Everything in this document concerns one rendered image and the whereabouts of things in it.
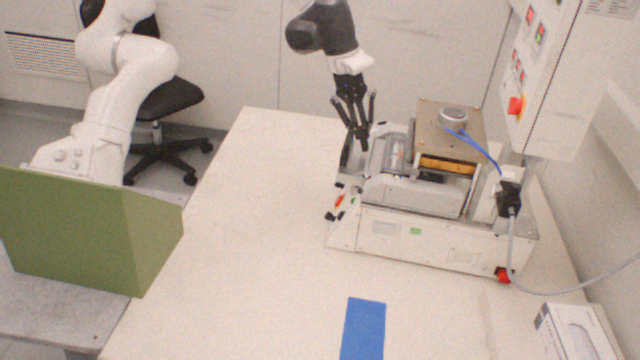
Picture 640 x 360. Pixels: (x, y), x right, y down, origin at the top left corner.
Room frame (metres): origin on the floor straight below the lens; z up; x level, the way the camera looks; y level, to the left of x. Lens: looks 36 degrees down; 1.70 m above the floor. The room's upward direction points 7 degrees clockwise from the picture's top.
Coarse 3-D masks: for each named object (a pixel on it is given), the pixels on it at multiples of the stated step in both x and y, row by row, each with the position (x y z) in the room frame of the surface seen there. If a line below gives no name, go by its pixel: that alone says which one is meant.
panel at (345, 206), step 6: (348, 186) 1.19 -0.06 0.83; (342, 192) 1.20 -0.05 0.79; (348, 192) 1.14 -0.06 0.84; (342, 198) 1.15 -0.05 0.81; (348, 198) 1.10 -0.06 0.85; (360, 198) 1.01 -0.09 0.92; (342, 204) 1.11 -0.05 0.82; (348, 204) 1.06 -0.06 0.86; (354, 204) 1.01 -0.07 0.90; (336, 210) 1.12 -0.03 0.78; (342, 210) 1.07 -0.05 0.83; (348, 210) 1.02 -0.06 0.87; (336, 216) 1.08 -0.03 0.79; (342, 216) 1.02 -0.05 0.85; (330, 222) 1.09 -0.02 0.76; (336, 222) 1.04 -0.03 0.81; (330, 228) 1.05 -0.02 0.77; (336, 228) 1.00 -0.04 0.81; (330, 234) 1.01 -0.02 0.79
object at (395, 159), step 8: (392, 136) 1.21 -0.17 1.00; (400, 136) 1.22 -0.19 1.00; (392, 144) 1.17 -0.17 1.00; (400, 144) 1.17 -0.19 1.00; (392, 152) 1.13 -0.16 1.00; (400, 152) 1.13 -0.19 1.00; (392, 160) 1.09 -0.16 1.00; (400, 160) 1.09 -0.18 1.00; (392, 168) 1.05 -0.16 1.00; (400, 168) 1.05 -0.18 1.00
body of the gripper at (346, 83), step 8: (336, 80) 1.13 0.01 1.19; (344, 80) 1.12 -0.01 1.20; (352, 80) 1.12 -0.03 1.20; (360, 80) 1.14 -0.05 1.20; (336, 88) 1.15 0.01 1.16; (344, 88) 1.12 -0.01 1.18; (352, 88) 1.14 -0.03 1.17; (360, 88) 1.14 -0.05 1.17; (352, 96) 1.14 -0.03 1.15; (360, 96) 1.14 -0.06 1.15
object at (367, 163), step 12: (372, 132) 1.21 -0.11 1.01; (372, 144) 1.15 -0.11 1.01; (384, 144) 1.22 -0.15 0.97; (348, 156) 1.13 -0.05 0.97; (360, 156) 1.14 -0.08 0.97; (372, 156) 1.15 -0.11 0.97; (348, 168) 1.07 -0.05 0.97; (360, 168) 1.08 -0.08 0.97; (372, 168) 1.09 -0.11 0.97; (336, 180) 1.05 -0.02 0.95; (348, 180) 1.04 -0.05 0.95; (360, 180) 1.04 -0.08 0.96; (444, 180) 1.07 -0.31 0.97
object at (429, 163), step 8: (424, 160) 1.03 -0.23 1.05; (432, 160) 1.03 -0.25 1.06; (440, 160) 1.03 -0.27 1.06; (448, 160) 1.03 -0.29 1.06; (456, 160) 1.04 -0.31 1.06; (424, 168) 1.03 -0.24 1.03; (432, 168) 1.03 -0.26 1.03; (440, 168) 1.02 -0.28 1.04; (448, 168) 1.02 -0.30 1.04; (456, 168) 1.02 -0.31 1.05; (464, 168) 1.02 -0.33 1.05; (472, 168) 1.02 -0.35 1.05; (456, 176) 1.02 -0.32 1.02; (464, 176) 1.02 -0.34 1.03; (472, 176) 1.02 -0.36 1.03
